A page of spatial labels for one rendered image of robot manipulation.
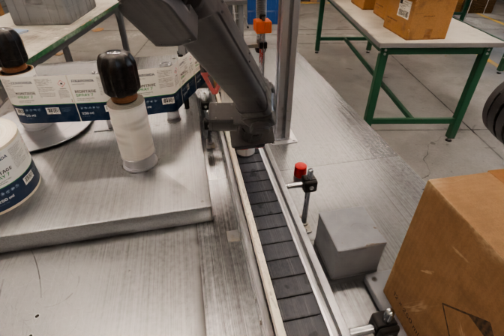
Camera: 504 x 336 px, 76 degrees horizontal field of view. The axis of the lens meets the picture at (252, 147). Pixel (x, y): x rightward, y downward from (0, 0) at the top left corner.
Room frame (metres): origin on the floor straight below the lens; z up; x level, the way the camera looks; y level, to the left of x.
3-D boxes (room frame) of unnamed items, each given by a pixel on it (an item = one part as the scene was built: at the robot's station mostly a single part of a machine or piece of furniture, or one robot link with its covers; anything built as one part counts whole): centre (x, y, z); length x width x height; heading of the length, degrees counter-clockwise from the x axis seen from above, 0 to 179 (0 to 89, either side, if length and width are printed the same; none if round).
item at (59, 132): (0.87, 0.66, 0.89); 0.31 x 0.31 x 0.01
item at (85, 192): (0.85, 0.50, 0.86); 0.80 x 0.67 x 0.05; 12
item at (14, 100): (0.87, 0.66, 1.04); 0.09 x 0.09 x 0.29
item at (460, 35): (3.15, -1.19, 0.39); 2.20 x 0.80 x 0.78; 1
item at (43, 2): (2.68, 1.51, 0.91); 0.60 x 0.40 x 0.22; 4
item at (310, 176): (0.51, -0.10, 0.91); 0.07 x 0.03 x 0.16; 102
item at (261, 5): (1.00, -0.03, 1.18); 0.04 x 0.04 x 0.21
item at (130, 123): (0.69, 0.30, 1.03); 0.09 x 0.09 x 0.30
